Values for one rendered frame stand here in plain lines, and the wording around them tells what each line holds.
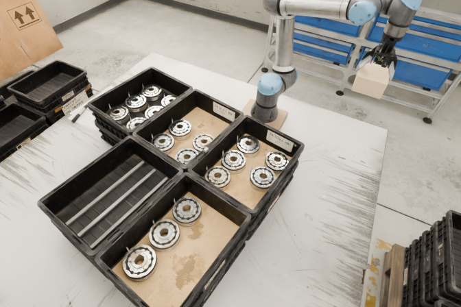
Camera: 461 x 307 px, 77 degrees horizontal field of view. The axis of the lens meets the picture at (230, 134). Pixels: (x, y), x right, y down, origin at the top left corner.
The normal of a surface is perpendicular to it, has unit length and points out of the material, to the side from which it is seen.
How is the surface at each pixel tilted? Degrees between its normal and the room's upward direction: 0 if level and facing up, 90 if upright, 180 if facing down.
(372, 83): 90
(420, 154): 0
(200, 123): 0
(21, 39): 75
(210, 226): 0
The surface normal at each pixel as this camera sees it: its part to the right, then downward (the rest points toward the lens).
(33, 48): 0.86, 0.13
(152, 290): 0.04, -0.69
